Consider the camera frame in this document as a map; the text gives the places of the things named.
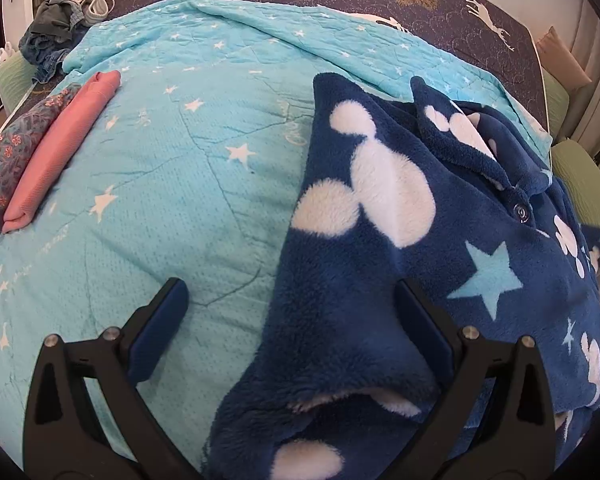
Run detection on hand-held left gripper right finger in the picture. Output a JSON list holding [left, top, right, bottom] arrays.
[[380, 277, 561, 480]]

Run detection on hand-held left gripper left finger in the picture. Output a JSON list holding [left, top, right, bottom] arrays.
[[22, 277, 201, 480]]

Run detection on navy fleece pajama top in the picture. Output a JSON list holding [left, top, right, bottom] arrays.
[[200, 72, 600, 480]]

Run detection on pile of dark clothes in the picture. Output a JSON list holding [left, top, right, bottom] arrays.
[[19, 0, 113, 83]]

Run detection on turquoise star blanket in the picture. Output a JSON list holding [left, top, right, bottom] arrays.
[[0, 0, 553, 471]]

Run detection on folded pink cloth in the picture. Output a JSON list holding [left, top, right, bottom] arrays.
[[1, 70, 122, 235]]

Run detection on green pillow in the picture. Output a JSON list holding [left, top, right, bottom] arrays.
[[550, 140, 600, 233], [542, 67, 573, 141], [0, 52, 36, 116]]

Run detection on folded floral cloth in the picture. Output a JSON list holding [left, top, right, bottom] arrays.
[[0, 84, 81, 241]]

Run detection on beige pillow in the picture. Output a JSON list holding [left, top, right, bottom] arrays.
[[535, 25, 593, 93]]

